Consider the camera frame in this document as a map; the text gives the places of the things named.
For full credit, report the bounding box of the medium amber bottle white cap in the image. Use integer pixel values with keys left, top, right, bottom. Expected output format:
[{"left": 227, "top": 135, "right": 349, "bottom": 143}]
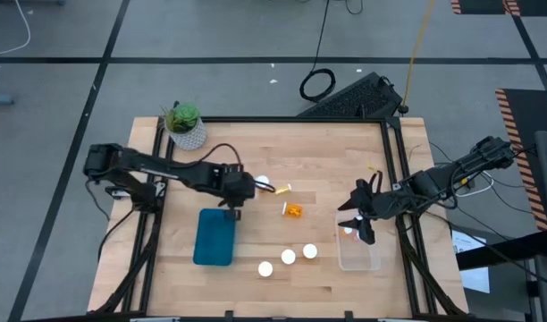
[{"left": 281, "top": 201, "right": 304, "bottom": 219}]

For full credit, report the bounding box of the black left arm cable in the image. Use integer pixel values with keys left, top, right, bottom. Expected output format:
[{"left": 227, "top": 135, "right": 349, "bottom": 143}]
[{"left": 197, "top": 142, "right": 244, "bottom": 169}]

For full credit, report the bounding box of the black coiled cable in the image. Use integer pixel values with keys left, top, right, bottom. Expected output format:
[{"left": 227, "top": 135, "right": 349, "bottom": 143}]
[{"left": 299, "top": 0, "right": 338, "bottom": 104}]

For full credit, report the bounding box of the yellow hanging cable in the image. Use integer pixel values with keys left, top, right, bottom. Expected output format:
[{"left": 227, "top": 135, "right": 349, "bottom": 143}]
[{"left": 400, "top": 0, "right": 437, "bottom": 113}]

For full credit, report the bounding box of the blue plastic bin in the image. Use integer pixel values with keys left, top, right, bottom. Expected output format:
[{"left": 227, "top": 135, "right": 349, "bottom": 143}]
[{"left": 192, "top": 208, "right": 237, "bottom": 267}]

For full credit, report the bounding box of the white floor cable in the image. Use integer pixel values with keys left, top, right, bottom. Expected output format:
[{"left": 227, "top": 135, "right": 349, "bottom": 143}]
[{"left": 0, "top": 0, "right": 32, "bottom": 58}]

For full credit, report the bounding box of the succulent in white pot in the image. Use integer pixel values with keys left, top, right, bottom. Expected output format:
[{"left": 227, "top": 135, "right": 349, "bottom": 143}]
[{"left": 162, "top": 101, "right": 209, "bottom": 152}]

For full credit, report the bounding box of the clear plastic bin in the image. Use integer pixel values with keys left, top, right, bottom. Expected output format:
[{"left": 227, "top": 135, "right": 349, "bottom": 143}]
[{"left": 334, "top": 209, "right": 383, "bottom": 273}]

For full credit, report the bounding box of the white paper sheet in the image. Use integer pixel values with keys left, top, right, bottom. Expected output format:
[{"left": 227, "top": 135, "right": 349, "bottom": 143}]
[{"left": 451, "top": 230, "right": 492, "bottom": 295}]

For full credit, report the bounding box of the black mat orange striped edge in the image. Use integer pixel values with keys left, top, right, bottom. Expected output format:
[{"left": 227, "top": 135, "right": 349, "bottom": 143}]
[
  {"left": 503, "top": 0, "right": 547, "bottom": 18},
  {"left": 495, "top": 88, "right": 547, "bottom": 233},
  {"left": 450, "top": 0, "right": 509, "bottom": 16}
]

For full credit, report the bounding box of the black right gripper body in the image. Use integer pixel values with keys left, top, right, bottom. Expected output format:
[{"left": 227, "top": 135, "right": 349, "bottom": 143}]
[{"left": 360, "top": 187, "right": 411, "bottom": 221}]

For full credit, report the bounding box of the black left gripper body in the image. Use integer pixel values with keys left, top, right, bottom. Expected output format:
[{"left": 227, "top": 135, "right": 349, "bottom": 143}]
[{"left": 210, "top": 164, "right": 257, "bottom": 208}]

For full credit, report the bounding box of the black floor beam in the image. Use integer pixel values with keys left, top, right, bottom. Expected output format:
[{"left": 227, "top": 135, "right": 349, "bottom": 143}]
[{"left": 455, "top": 230, "right": 545, "bottom": 272}]

